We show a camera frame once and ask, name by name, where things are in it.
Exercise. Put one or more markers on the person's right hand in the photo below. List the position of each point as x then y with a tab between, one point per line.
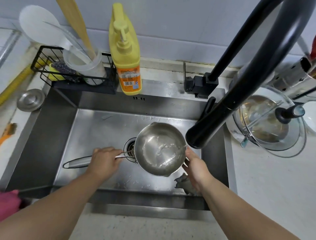
198	173

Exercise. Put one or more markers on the person's left hand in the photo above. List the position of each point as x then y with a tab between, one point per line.
102	162

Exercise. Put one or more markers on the person's right thumb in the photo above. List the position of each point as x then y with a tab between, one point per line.
190	154

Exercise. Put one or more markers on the person's left thumb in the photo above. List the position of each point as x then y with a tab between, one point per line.
118	157

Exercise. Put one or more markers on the stainless steel saucepan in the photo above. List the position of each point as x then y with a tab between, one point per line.
158	148

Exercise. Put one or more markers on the person's left forearm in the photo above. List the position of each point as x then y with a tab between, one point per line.
49	210

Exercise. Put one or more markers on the person's right forearm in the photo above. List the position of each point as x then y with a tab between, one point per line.
242	217

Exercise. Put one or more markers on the steel sink drain strainer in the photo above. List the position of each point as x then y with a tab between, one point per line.
129	150

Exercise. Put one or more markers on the grey dishcloth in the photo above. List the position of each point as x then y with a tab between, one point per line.
185	184

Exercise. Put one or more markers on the stainless steel sink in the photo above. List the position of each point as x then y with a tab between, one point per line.
98	123

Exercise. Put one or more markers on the glass lid with black knob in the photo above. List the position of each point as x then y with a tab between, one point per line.
269	128

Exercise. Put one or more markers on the yellow dish soap bottle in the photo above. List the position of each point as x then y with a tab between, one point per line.
128	74

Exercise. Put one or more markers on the clear plastic utensil cup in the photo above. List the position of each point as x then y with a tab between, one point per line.
93	69

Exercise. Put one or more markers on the black kitchen faucet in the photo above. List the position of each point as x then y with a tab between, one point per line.
246	81

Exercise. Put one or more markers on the yellow sponge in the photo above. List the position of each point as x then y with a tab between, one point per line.
54	75

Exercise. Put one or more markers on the round steel drain cover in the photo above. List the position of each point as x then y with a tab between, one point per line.
30	100

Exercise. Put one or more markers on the steel wool scrubber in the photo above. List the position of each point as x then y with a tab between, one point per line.
63	66

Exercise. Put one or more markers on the pink cloth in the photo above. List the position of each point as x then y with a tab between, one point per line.
8	204

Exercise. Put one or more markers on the white bowl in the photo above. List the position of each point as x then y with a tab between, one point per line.
310	118

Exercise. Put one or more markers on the steel utensil holder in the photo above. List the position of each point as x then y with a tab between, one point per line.
293	76

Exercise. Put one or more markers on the wooden spatula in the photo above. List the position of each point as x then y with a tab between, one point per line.
76	24

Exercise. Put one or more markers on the white rice paddle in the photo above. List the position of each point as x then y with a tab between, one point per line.
42	24

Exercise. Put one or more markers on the grey metal pipe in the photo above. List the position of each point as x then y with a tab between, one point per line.
8	48

